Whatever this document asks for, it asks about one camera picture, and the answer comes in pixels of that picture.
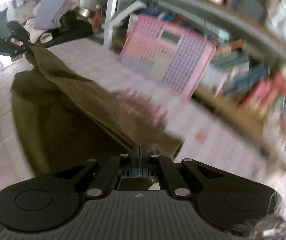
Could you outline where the olive brown garment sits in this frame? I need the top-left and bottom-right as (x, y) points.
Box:
(11, 46), (182, 175)

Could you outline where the white garment pile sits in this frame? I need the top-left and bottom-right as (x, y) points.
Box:
(24, 18), (53, 44)

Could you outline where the pink checkered bed sheet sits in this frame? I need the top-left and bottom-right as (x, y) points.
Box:
(0, 39), (274, 190)

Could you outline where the lavender folded cloth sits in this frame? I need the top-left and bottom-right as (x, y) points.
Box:
(34, 0), (71, 30)

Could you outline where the black keyboard bag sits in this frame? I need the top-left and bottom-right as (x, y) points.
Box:
(43, 14), (93, 48)

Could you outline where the metal bowl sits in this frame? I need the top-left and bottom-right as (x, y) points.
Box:
(74, 7), (95, 18)

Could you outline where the pink toy keyboard tablet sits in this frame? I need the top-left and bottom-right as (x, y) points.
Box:
(119, 14), (216, 100)

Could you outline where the white book on top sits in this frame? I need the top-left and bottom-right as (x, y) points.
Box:
(105, 0), (147, 28)

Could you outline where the red book set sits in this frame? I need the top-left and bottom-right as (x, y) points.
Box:
(239, 71), (286, 120)

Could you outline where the white shelf post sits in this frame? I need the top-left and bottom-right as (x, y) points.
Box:
(103, 0), (118, 49)

